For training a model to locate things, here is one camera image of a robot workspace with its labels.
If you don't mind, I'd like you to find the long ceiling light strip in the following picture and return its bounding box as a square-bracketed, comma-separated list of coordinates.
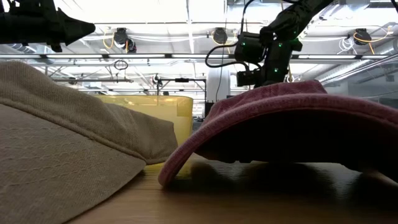
[0, 53, 389, 60]

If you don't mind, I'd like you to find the maroon baseball cap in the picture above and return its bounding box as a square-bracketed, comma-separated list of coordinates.
[157, 80, 398, 188]

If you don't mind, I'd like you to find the yellow translucent plastic bin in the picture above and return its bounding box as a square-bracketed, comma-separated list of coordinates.
[93, 95, 194, 146]

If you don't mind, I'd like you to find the black metal background frame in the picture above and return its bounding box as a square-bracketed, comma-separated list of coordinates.
[156, 77, 208, 101]

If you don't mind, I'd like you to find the black ceiling cable reel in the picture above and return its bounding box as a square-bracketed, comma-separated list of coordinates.
[353, 27, 373, 46]
[112, 27, 137, 54]
[212, 27, 229, 45]

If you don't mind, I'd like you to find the black coiled cable loop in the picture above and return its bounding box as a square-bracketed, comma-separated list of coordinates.
[113, 58, 129, 71]

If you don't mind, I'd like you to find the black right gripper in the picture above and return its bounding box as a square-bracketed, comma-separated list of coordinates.
[260, 49, 293, 88]

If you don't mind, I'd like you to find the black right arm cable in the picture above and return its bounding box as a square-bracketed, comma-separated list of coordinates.
[204, 0, 264, 72]

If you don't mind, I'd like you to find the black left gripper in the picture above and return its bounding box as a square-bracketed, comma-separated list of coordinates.
[21, 0, 96, 53]

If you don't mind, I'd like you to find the beige baseball cap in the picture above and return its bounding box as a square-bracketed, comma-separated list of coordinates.
[0, 60, 178, 224]

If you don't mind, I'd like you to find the white building pillar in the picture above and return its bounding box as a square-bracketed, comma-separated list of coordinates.
[207, 67, 231, 102]

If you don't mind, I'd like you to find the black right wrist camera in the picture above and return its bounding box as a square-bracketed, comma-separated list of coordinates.
[236, 68, 262, 88]

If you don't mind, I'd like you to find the yellow hanging cable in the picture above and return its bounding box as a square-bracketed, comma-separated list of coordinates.
[285, 63, 295, 83]

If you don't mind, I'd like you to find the grey ceiling pipe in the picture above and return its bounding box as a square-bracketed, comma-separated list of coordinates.
[52, 77, 134, 83]

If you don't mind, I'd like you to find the silver ventilation duct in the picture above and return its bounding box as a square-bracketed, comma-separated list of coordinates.
[317, 39, 398, 85]

